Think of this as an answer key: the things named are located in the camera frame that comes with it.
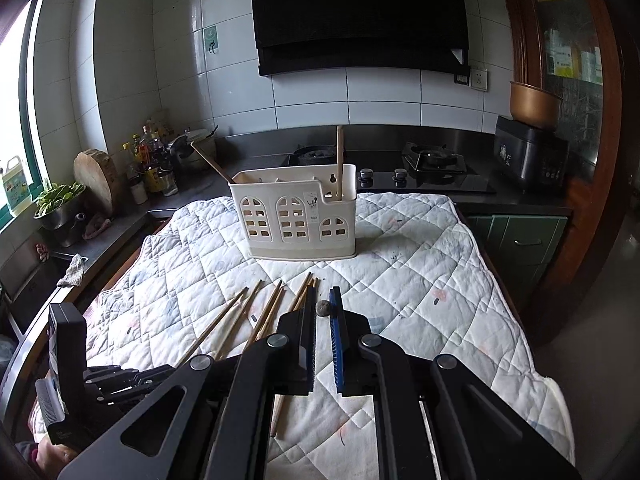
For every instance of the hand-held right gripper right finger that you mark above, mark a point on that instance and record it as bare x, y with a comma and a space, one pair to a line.
337, 345

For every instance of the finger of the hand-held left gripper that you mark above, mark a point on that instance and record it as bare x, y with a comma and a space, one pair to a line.
125, 394
125, 376

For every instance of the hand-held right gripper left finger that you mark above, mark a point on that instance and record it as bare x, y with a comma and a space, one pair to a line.
305, 350

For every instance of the white plastic chopstick holder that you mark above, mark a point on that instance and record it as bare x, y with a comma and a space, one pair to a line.
270, 251

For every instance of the person's left hand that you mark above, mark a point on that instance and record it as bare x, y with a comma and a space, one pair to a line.
55, 450

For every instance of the small grey round lump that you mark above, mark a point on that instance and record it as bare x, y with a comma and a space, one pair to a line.
323, 308

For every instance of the steel sink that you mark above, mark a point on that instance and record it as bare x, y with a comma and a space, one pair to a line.
35, 285

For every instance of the grey rag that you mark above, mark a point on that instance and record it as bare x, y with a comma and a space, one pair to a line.
71, 271

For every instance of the white quilted blanket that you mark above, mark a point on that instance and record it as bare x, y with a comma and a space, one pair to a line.
425, 285

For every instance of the red cloth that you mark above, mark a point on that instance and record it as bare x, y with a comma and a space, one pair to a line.
42, 251

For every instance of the pink rag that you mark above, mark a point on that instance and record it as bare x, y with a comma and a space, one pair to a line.
97, 226

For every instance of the metal bowl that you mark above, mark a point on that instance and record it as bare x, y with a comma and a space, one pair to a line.
57, 221

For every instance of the black sink faucet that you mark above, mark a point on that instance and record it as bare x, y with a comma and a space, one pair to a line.
80, 219

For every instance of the green leafy vegetables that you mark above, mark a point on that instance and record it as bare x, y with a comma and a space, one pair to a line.
57, 197

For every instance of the detergent bottle with green label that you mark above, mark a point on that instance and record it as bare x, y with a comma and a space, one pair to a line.
16, 187

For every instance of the round wooden cutting board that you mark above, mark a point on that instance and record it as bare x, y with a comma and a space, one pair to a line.
97, 180

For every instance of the black glass gas stove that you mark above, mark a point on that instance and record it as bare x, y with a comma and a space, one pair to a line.
450, 185

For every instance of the green base cabinet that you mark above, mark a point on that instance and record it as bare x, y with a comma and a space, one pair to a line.
520, 260

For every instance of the green framed window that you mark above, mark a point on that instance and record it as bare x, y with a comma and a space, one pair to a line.
36, 160

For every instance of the cluster of condiment bottles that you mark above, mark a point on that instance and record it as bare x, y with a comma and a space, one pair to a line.
150, 160

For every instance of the metal pot with lid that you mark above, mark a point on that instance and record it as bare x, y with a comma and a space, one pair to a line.
197, 147

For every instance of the black rice cooker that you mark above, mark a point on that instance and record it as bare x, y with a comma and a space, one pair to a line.
530, 160

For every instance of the copper inner pot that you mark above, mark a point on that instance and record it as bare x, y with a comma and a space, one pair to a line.
535, 107

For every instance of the black range hood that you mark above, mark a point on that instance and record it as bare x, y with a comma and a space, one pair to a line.
350, 25

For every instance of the wooden glass door cabinet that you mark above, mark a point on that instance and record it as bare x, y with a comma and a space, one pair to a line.
607, 110

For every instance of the row of white green boxes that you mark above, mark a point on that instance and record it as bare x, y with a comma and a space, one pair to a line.
565, 57

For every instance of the white wall socket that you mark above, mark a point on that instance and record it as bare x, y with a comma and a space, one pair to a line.
479, 80

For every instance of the green wall hook sticker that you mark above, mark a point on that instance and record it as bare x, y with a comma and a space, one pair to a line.
211, 35

